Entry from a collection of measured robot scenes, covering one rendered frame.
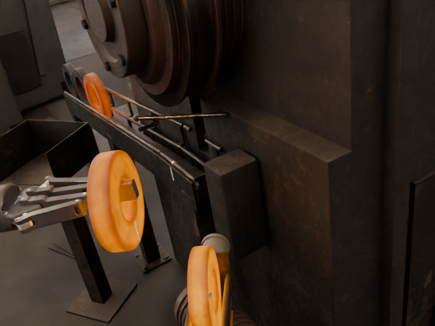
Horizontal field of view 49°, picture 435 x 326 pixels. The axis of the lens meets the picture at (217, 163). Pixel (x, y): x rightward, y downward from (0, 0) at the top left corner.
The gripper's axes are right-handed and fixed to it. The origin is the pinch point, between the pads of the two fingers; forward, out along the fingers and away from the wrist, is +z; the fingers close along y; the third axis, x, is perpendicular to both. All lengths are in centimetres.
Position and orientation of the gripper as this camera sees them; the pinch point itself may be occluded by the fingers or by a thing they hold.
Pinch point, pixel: (114, 191)
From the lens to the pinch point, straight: 74.2
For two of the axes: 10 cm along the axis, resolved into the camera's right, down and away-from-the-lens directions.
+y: -0.6, 5.0, -8.6
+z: 9.8, -1.5, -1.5
